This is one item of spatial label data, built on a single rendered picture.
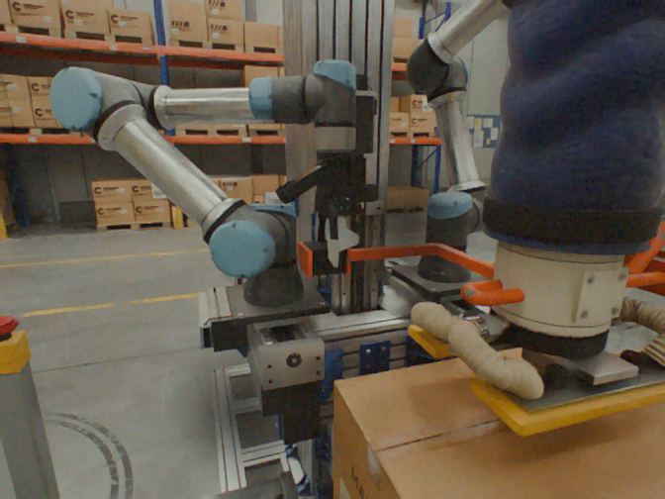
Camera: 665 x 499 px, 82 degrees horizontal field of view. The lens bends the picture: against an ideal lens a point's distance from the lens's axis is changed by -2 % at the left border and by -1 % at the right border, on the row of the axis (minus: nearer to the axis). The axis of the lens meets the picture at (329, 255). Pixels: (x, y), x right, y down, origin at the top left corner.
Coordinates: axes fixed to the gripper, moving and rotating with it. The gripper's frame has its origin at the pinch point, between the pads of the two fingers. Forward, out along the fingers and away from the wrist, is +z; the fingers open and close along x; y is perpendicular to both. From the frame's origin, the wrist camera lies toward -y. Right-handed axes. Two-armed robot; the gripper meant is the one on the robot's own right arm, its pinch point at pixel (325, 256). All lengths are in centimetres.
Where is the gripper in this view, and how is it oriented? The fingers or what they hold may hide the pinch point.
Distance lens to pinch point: 76.9
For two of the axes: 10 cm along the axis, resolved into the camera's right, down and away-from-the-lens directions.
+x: -3.0, -2.5, 9.2
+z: 0.0, 9.6, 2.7
